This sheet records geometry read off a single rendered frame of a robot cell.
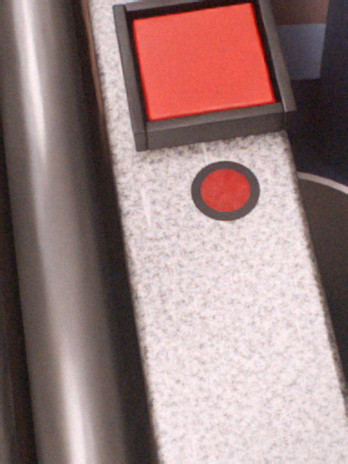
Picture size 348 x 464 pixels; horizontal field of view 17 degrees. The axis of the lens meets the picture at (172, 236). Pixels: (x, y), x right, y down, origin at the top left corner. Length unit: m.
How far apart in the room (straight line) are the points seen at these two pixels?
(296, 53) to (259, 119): 1.16
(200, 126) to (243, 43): 0.05
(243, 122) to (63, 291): 0.11
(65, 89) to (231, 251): 0.12
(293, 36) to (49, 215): 1.21
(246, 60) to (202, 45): 0.02
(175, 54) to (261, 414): 0.18
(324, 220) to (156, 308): 0.73
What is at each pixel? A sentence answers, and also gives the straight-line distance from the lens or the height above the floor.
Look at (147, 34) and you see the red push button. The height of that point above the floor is 0.93.
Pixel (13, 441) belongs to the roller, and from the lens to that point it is 0.52.
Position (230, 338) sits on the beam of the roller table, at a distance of 0.52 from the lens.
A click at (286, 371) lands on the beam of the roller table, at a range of 0.51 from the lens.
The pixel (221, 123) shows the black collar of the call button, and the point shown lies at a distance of 0.55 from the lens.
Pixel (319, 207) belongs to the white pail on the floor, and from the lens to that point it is 1.22.
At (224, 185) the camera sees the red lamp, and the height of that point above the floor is 0.92.
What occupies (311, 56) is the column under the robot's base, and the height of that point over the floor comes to 0.01.
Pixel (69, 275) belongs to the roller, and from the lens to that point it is 0.53.
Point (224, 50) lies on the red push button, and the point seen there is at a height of 0.93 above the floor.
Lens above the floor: 1.39
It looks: 63 degrees down
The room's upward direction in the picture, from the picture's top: 4 degrees counter-clockwise
